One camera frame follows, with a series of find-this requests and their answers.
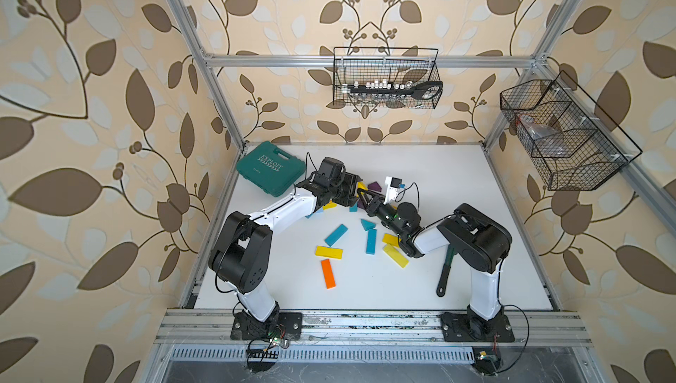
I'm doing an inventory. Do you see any lime yellow rectangular block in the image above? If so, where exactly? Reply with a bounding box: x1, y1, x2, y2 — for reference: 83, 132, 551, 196
383, 244, 409, 269

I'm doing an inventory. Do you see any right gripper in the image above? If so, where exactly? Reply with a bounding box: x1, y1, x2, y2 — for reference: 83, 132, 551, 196
361, 188, 405, 240

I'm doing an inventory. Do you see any back wire basket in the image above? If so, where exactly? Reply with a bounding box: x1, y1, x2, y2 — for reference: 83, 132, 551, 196
328, 46, 444, 112

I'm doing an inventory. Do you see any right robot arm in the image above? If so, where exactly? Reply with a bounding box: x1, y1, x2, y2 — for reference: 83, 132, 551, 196
357, 189, 512, 321

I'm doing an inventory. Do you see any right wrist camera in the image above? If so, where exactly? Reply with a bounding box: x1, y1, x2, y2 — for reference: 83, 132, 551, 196
385, 176, 406, 203

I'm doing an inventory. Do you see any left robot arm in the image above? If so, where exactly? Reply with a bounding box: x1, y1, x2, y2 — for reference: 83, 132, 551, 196
208, 157, 361, 323

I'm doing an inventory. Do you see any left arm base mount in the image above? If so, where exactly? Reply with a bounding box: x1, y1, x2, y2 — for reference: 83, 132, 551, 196
231, 307, 303, 341

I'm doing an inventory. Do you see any socket set rail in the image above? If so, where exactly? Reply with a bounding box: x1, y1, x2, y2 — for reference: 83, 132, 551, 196
336, 81, 444, 101

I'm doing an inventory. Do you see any teal long block diagonal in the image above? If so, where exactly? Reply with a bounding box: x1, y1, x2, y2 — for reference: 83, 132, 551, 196
324, 224, 349, 247

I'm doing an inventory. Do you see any right wire basket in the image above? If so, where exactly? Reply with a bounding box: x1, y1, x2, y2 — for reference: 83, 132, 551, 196
500, 71, 643, 191

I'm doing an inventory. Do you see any green plastic tool case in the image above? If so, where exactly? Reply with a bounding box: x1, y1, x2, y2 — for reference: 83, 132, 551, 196
236, 141, 306, 197

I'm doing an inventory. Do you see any teal long block upright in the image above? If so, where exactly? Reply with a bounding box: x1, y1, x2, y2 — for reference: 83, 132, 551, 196
365, 228, 377, 256

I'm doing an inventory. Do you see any wire basket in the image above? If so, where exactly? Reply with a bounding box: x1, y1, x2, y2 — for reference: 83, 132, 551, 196
328, 46, 444, 112
500, 71, 643, 191

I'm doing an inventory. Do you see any plastic bag in basket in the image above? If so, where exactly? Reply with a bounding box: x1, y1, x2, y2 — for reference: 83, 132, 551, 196
519, 115, 568, 158

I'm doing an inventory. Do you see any orange rectangular block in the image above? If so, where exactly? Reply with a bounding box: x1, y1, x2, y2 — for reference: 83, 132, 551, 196
320, 259, 336, 290

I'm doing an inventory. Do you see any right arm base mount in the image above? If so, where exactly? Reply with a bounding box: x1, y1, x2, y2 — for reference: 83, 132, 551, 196
439, 307, 516, 344

